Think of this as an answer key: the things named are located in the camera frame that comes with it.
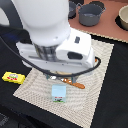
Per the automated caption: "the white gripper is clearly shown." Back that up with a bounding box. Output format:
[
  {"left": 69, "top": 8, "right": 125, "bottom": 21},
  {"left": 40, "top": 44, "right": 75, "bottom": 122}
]
[{"left": 17, "top": 29, "right": 95, "bottom": 75}]

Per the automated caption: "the light blue milk carton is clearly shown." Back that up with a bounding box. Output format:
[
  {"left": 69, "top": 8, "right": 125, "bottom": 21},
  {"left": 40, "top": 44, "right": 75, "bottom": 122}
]
[{"left": 51, "top": 84, "right": 66, "bottom": 102}]

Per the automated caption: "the yellow butter box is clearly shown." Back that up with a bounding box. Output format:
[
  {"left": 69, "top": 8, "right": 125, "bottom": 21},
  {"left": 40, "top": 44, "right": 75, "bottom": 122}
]
[{"left": 2, "top": 72, "right": 25, "bottom": 84}]

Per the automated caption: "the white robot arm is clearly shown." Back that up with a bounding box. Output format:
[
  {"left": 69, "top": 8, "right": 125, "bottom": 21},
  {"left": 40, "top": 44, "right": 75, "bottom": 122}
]
[{"left": 0, "top": 0, "right": 95, "bottom": 76}]

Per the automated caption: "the round wooden plate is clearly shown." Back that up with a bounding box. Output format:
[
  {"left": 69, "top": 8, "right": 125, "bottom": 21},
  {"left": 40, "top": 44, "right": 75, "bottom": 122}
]
[{"left": 55, "top": 71, "right": 72, "bottom": 75}]

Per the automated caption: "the pink stove mat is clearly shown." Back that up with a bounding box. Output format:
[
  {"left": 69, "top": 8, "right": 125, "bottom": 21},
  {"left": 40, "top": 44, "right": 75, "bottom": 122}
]
[{"left": 69, "top": 0, "right": 128, "bottom": 43}]

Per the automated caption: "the large grey pot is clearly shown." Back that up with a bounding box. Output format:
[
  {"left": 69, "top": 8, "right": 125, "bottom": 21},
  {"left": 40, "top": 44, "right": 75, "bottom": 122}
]
[{"left": 78, "top": 4, "right": 105, "bottom": 27}]

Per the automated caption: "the small grey saucepan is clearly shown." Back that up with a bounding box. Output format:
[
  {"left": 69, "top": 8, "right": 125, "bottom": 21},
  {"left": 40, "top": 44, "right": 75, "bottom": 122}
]
[{"left": 68, "top": 0, "right": 78, "bottom": 19}]

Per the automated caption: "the woven beige placemat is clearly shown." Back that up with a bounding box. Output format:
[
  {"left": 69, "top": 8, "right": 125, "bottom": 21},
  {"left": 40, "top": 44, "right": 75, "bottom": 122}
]
[{"left": 14, "top": 40, "right": 114, "bottom": 128}]

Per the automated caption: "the fork with wooden handle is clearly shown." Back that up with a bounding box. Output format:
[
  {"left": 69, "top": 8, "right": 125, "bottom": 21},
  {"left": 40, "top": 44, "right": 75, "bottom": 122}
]
[{"left": 46, "top": 75, "right": 85, "bottom": 89}]

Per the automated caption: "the black cable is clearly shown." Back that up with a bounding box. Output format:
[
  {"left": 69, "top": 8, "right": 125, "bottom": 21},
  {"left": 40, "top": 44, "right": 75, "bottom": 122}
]
[{"left": 0, "top": 34, "right": 102, "bottom": 80}]

